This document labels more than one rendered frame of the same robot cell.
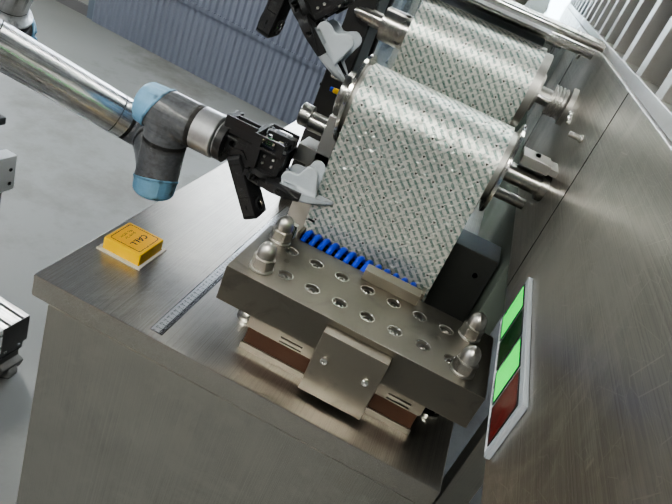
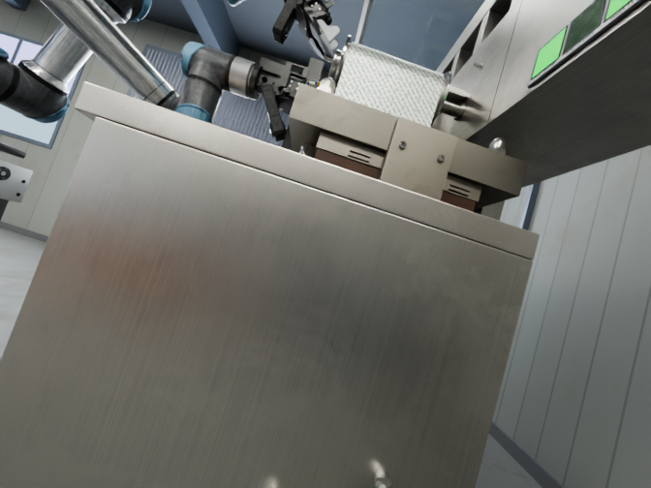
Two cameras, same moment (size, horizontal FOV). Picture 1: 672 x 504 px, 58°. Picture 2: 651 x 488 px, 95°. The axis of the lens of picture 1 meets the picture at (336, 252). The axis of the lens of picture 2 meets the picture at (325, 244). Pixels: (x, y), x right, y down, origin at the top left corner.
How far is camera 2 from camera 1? 80 cm
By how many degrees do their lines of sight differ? 35
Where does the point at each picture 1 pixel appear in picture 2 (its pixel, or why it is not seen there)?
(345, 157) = (348, 84)
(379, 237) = not seen: hidden behind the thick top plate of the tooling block
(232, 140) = (264, 76)
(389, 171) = (378, 90)
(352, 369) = (427, 148)
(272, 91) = not seen: hidden behind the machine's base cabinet
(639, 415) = not seen: outside the picture
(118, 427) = (171, 272)
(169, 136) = (213, 71)
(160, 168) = (202, 97)
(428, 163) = (402, 82)
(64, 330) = (113, 146)
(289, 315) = (359, 120)
